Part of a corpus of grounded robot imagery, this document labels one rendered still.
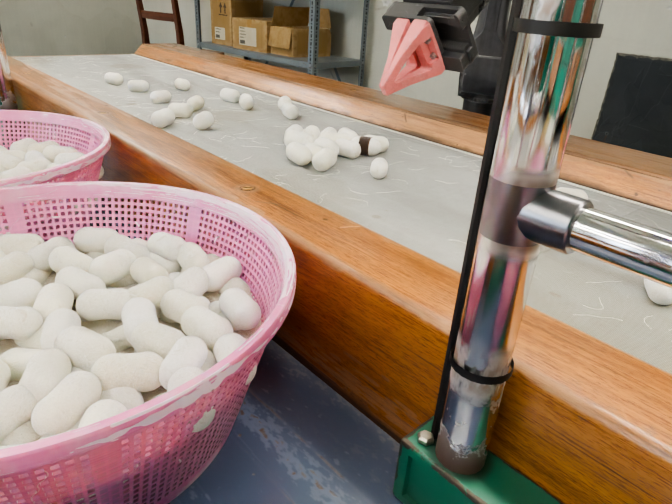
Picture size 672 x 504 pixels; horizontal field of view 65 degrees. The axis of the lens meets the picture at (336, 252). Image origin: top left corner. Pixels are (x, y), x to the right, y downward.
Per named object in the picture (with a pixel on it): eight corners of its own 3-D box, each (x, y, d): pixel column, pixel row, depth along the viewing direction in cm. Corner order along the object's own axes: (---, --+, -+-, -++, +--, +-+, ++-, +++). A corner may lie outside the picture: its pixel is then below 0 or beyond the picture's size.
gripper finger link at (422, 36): (387, 70, 53) (440, 7, 55) (340, 61, 58) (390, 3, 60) (409, 117, 58) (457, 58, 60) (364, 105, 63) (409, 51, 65)
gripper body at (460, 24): (454, 18, 53) (494, -30, 55) (382, 11, 60) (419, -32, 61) (470, 68, 58) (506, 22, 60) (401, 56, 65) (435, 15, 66)
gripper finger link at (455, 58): (405, 73, 52) (458, 8, 54) (355, 63, 57) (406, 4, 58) (426, 121, 57) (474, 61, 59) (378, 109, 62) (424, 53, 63)
